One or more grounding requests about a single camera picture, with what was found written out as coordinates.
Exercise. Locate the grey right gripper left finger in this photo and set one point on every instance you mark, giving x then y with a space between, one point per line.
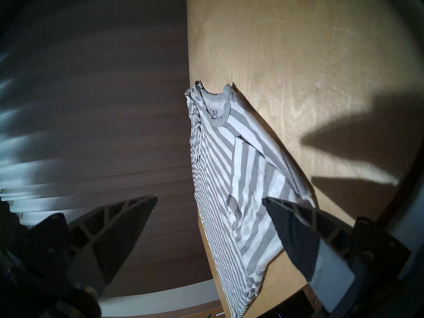
109 234

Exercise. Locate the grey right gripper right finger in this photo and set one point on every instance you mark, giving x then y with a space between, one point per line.
304 241

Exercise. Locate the grey white striped shirt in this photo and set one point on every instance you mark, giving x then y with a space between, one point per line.
238 175

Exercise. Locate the black computer tower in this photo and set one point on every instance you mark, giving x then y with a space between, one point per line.
291 304

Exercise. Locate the brown pleated curtain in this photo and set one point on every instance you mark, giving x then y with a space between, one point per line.
99 88

